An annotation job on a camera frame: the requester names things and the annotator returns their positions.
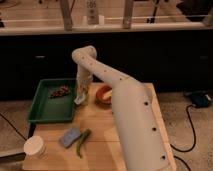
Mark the green chili pepper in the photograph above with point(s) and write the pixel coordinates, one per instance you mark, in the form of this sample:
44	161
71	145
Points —
82	139

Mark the white paper cup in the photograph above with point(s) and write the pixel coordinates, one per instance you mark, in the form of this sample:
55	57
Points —
34	146

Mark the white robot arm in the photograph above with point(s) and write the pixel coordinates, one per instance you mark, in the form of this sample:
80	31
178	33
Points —
140	138

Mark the red grapes bunch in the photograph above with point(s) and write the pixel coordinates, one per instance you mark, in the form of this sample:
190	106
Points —
62	91

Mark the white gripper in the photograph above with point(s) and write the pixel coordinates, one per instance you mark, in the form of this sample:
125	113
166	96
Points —
84	80

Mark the orange plate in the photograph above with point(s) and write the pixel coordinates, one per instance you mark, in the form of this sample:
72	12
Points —
100	92

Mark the small pale towel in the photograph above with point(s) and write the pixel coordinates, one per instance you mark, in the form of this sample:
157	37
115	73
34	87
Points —
79	99

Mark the green plastic tray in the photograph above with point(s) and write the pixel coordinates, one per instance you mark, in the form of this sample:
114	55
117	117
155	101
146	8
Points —
46	109

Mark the dark teal bag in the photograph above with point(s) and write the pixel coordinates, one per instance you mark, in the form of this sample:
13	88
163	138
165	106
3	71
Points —
200	99

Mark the blue sponge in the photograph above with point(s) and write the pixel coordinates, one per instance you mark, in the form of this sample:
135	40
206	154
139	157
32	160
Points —
70	137

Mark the yellow banana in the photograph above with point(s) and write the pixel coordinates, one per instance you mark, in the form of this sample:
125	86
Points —
107	95

